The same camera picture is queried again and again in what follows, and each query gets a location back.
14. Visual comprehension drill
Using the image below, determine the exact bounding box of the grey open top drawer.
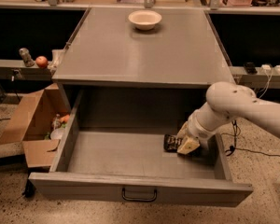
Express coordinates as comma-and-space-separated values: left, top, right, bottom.
29, 87, 253, 206

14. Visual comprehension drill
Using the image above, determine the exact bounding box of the grey side ledge right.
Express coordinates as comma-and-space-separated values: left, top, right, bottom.
230, 66, 280, 89

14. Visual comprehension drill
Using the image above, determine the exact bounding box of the white ceramic bowl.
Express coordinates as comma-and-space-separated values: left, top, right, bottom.
128, 10, 161, 31

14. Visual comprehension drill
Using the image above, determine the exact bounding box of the brown cardboard box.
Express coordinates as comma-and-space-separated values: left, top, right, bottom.
0, 84, 70, 168

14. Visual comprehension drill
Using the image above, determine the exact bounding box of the white power adapter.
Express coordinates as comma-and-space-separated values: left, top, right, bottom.
261, 64, 272, 71

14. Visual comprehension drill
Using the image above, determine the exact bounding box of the black device on ledge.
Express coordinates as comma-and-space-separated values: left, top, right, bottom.
244, 63, 257, 75

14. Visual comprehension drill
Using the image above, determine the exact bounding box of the grey side ledge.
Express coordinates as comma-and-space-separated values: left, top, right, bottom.
230, 66, 280, 89
0, 49, 65, 81

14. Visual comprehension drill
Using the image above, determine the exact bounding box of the orange fruit in box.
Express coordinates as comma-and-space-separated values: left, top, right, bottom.
60, 115, 70, 123

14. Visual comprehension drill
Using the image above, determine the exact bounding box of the black drawer handle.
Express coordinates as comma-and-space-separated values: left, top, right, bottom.
121, 188, 158, 203

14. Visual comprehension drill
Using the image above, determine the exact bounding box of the black cable on floor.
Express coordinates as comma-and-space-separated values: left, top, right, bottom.
219, 119, 280, 161

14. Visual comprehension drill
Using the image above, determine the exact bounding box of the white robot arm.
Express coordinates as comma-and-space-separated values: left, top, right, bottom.
176, 82, 280, 155

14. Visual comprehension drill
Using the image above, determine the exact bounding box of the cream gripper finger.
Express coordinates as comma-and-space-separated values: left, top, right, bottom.
177, 137, 200, 155

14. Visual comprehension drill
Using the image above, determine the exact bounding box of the grey side ledge left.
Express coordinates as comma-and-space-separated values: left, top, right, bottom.
0, 49, 65, 81

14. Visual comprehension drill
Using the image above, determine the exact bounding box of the red apple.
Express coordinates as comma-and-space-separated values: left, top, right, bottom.
35, 56, 49, 68

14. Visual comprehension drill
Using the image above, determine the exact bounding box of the grey cabinet counter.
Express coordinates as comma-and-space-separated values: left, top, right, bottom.
53, 7, 232, 122

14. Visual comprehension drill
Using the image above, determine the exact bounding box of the black rxbar chocolate wrapper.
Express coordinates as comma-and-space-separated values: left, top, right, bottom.
163, 134, 182, 152

